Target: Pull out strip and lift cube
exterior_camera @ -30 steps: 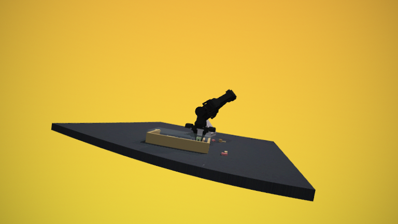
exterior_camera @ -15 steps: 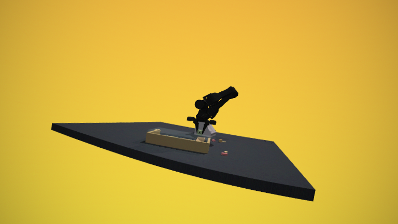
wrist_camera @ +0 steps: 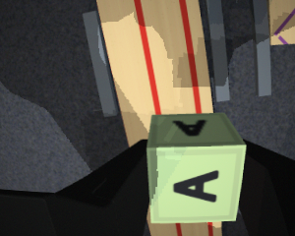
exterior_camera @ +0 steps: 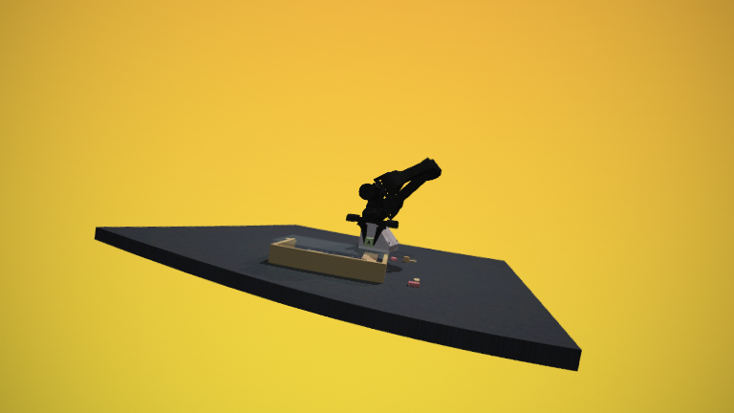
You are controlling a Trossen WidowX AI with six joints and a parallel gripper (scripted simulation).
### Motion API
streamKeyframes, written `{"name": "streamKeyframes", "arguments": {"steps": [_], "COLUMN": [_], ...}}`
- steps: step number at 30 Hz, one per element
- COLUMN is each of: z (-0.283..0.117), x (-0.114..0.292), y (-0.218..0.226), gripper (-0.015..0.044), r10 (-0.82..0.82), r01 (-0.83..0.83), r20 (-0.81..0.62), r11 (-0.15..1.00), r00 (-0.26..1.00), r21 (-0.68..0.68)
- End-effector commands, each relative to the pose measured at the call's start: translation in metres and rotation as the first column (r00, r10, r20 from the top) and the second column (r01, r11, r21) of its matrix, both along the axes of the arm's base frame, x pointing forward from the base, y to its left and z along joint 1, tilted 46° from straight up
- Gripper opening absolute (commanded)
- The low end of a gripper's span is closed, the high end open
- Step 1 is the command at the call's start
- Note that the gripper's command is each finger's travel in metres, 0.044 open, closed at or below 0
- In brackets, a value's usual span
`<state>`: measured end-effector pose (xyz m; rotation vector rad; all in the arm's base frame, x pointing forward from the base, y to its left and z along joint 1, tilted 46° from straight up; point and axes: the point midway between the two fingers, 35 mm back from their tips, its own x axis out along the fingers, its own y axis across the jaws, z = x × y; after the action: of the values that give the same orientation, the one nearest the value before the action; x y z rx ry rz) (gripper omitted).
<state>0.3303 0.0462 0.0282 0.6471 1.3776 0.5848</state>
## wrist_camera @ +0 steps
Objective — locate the tan strip with purple zigzag pattern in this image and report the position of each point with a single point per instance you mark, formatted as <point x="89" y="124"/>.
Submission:
<point x="281" y="21"/>

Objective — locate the cream strip with red stripes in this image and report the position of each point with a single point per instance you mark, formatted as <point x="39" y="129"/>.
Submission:
<point x="158" y="61"/>

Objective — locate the light green letter cube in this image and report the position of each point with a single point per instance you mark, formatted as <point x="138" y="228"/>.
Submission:
<point x="195" y="168"/>

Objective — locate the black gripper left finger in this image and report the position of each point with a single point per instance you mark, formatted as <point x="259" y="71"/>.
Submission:
<point x="112" y="201"/>

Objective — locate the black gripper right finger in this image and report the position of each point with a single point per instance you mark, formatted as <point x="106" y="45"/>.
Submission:
<point x="267" y="196"/>

